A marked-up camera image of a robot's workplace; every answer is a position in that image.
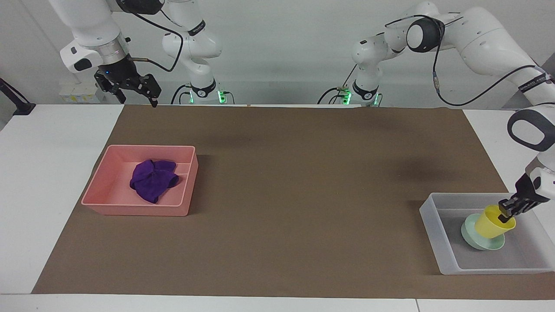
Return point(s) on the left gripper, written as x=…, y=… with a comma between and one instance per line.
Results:
x=526, y=187

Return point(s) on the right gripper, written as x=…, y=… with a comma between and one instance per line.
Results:
x=118, y=71

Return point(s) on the yellow plastic cup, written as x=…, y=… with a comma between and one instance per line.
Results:
x=488, y=225

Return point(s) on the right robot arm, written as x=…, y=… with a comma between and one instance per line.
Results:
x=93, y=26

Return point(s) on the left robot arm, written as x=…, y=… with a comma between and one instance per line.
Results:
x=485, y=39

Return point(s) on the white box with yellow labels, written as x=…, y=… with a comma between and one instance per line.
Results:
x=80, y=93

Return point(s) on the clear plastic box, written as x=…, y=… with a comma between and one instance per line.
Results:
x=442, y=247

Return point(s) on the pink plastic box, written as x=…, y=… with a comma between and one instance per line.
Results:
x=104, y=195

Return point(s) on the light green plate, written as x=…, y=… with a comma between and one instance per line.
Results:
x=470, y=238

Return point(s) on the purple cloth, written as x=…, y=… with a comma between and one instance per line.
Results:
x=151, y=182

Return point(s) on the black stand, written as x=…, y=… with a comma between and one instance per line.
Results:
x=19, y=106

